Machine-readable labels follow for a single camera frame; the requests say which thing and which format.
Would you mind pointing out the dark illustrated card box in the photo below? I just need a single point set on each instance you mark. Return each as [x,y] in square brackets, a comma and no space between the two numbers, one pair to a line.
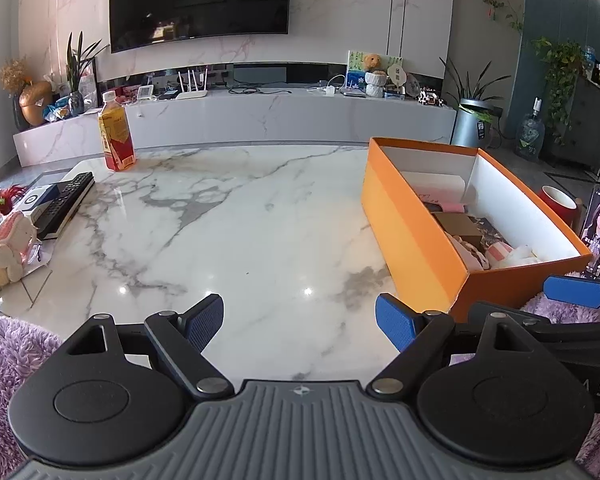
[495,232]

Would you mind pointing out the white bunny plush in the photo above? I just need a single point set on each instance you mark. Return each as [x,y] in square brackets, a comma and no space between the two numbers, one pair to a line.
[7,245]

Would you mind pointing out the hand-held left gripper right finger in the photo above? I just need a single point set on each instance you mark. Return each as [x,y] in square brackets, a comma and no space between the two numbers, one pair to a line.
[395,321]

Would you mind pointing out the long-leaved potted plant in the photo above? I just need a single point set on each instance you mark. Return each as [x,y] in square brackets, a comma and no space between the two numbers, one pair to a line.
[77,70]

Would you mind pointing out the gold cardboard box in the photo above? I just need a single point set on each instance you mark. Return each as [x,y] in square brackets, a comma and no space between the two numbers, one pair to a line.
[460,225]

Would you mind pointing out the white oblong box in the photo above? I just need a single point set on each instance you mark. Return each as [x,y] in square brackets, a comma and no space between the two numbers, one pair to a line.
[430,182]

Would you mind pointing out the black remote control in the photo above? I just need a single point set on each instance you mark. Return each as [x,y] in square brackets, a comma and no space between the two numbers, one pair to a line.
[65,200]

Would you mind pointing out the blue snack bag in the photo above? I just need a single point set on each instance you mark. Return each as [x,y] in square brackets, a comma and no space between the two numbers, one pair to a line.
[62,107]

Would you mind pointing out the white ceramic pot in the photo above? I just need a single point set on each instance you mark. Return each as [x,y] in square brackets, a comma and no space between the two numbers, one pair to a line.
[375,85]

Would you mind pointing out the white and blue box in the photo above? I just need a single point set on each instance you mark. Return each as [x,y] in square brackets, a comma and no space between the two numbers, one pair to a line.
[32,200]

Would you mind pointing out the orange cardboard box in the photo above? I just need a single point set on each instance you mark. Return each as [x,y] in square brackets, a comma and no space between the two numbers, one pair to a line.
[410,220]

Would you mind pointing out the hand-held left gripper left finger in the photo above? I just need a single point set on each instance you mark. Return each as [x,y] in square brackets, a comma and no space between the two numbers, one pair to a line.
[205,321]

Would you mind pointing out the pink striped plush toy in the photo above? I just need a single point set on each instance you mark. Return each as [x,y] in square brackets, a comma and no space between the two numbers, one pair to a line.
[497,252]

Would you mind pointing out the blue and green painting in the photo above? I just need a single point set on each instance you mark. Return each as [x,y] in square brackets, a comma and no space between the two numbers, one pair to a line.
[354,67]

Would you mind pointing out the pink case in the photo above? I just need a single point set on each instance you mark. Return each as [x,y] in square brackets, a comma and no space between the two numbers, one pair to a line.
[452,206]

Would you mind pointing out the white desk thermometer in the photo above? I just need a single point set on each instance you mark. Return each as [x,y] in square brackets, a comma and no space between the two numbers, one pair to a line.
[146,93]

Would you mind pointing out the clear water jug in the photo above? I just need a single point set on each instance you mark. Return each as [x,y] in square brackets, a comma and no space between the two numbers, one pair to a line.
[530,135]

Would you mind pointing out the red mug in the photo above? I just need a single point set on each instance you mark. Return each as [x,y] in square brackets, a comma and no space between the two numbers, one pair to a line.
[555,205]

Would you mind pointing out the grey sideboard cabinet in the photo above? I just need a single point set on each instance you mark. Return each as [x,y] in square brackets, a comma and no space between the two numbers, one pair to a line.
[595,120]

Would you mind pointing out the gold round vase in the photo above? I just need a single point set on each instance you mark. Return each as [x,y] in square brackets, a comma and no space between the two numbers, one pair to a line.
[35,102]

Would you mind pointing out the red spiky flower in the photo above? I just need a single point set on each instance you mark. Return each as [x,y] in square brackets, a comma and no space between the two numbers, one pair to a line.
[5,197]

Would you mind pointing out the small teddy bear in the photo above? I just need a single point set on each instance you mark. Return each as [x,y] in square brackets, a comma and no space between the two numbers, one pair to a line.
[372,61]

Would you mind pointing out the iced tea bottle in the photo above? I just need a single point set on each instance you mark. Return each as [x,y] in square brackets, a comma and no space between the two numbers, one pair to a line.
[115,135]

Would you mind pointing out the white charger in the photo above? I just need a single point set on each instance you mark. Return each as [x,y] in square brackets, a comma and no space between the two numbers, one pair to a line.
[329,91]

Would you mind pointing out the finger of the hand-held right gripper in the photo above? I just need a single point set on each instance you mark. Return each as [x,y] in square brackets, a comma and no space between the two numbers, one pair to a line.
[575,332]
[575,291]

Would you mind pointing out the trailing green vine plant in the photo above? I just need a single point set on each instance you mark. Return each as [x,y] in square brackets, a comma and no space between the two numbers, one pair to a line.
[562,60]

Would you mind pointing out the grey laptop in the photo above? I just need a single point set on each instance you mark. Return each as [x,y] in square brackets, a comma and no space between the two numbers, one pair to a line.
[352,93]

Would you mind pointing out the black and white cow toy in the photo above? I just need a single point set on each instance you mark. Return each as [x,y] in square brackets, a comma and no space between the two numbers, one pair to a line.
[428,98]

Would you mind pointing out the plant in grey cylinder planter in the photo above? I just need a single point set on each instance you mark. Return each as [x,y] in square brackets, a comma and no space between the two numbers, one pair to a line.
[467,125]

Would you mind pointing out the wall-mounted television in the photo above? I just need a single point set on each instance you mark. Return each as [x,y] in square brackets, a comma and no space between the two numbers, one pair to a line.
[195,0]

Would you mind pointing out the dried flowers in dark vase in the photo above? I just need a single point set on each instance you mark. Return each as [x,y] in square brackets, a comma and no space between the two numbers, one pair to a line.
[14,72]

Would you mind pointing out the marble television cabinet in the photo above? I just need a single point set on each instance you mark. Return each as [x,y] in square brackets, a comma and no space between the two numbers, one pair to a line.
[280,115]

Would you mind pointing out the white router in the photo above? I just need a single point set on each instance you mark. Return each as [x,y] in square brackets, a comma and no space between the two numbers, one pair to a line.
[192,95]

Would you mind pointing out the round paper fan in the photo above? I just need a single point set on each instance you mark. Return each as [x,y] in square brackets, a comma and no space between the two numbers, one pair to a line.
[396,74]

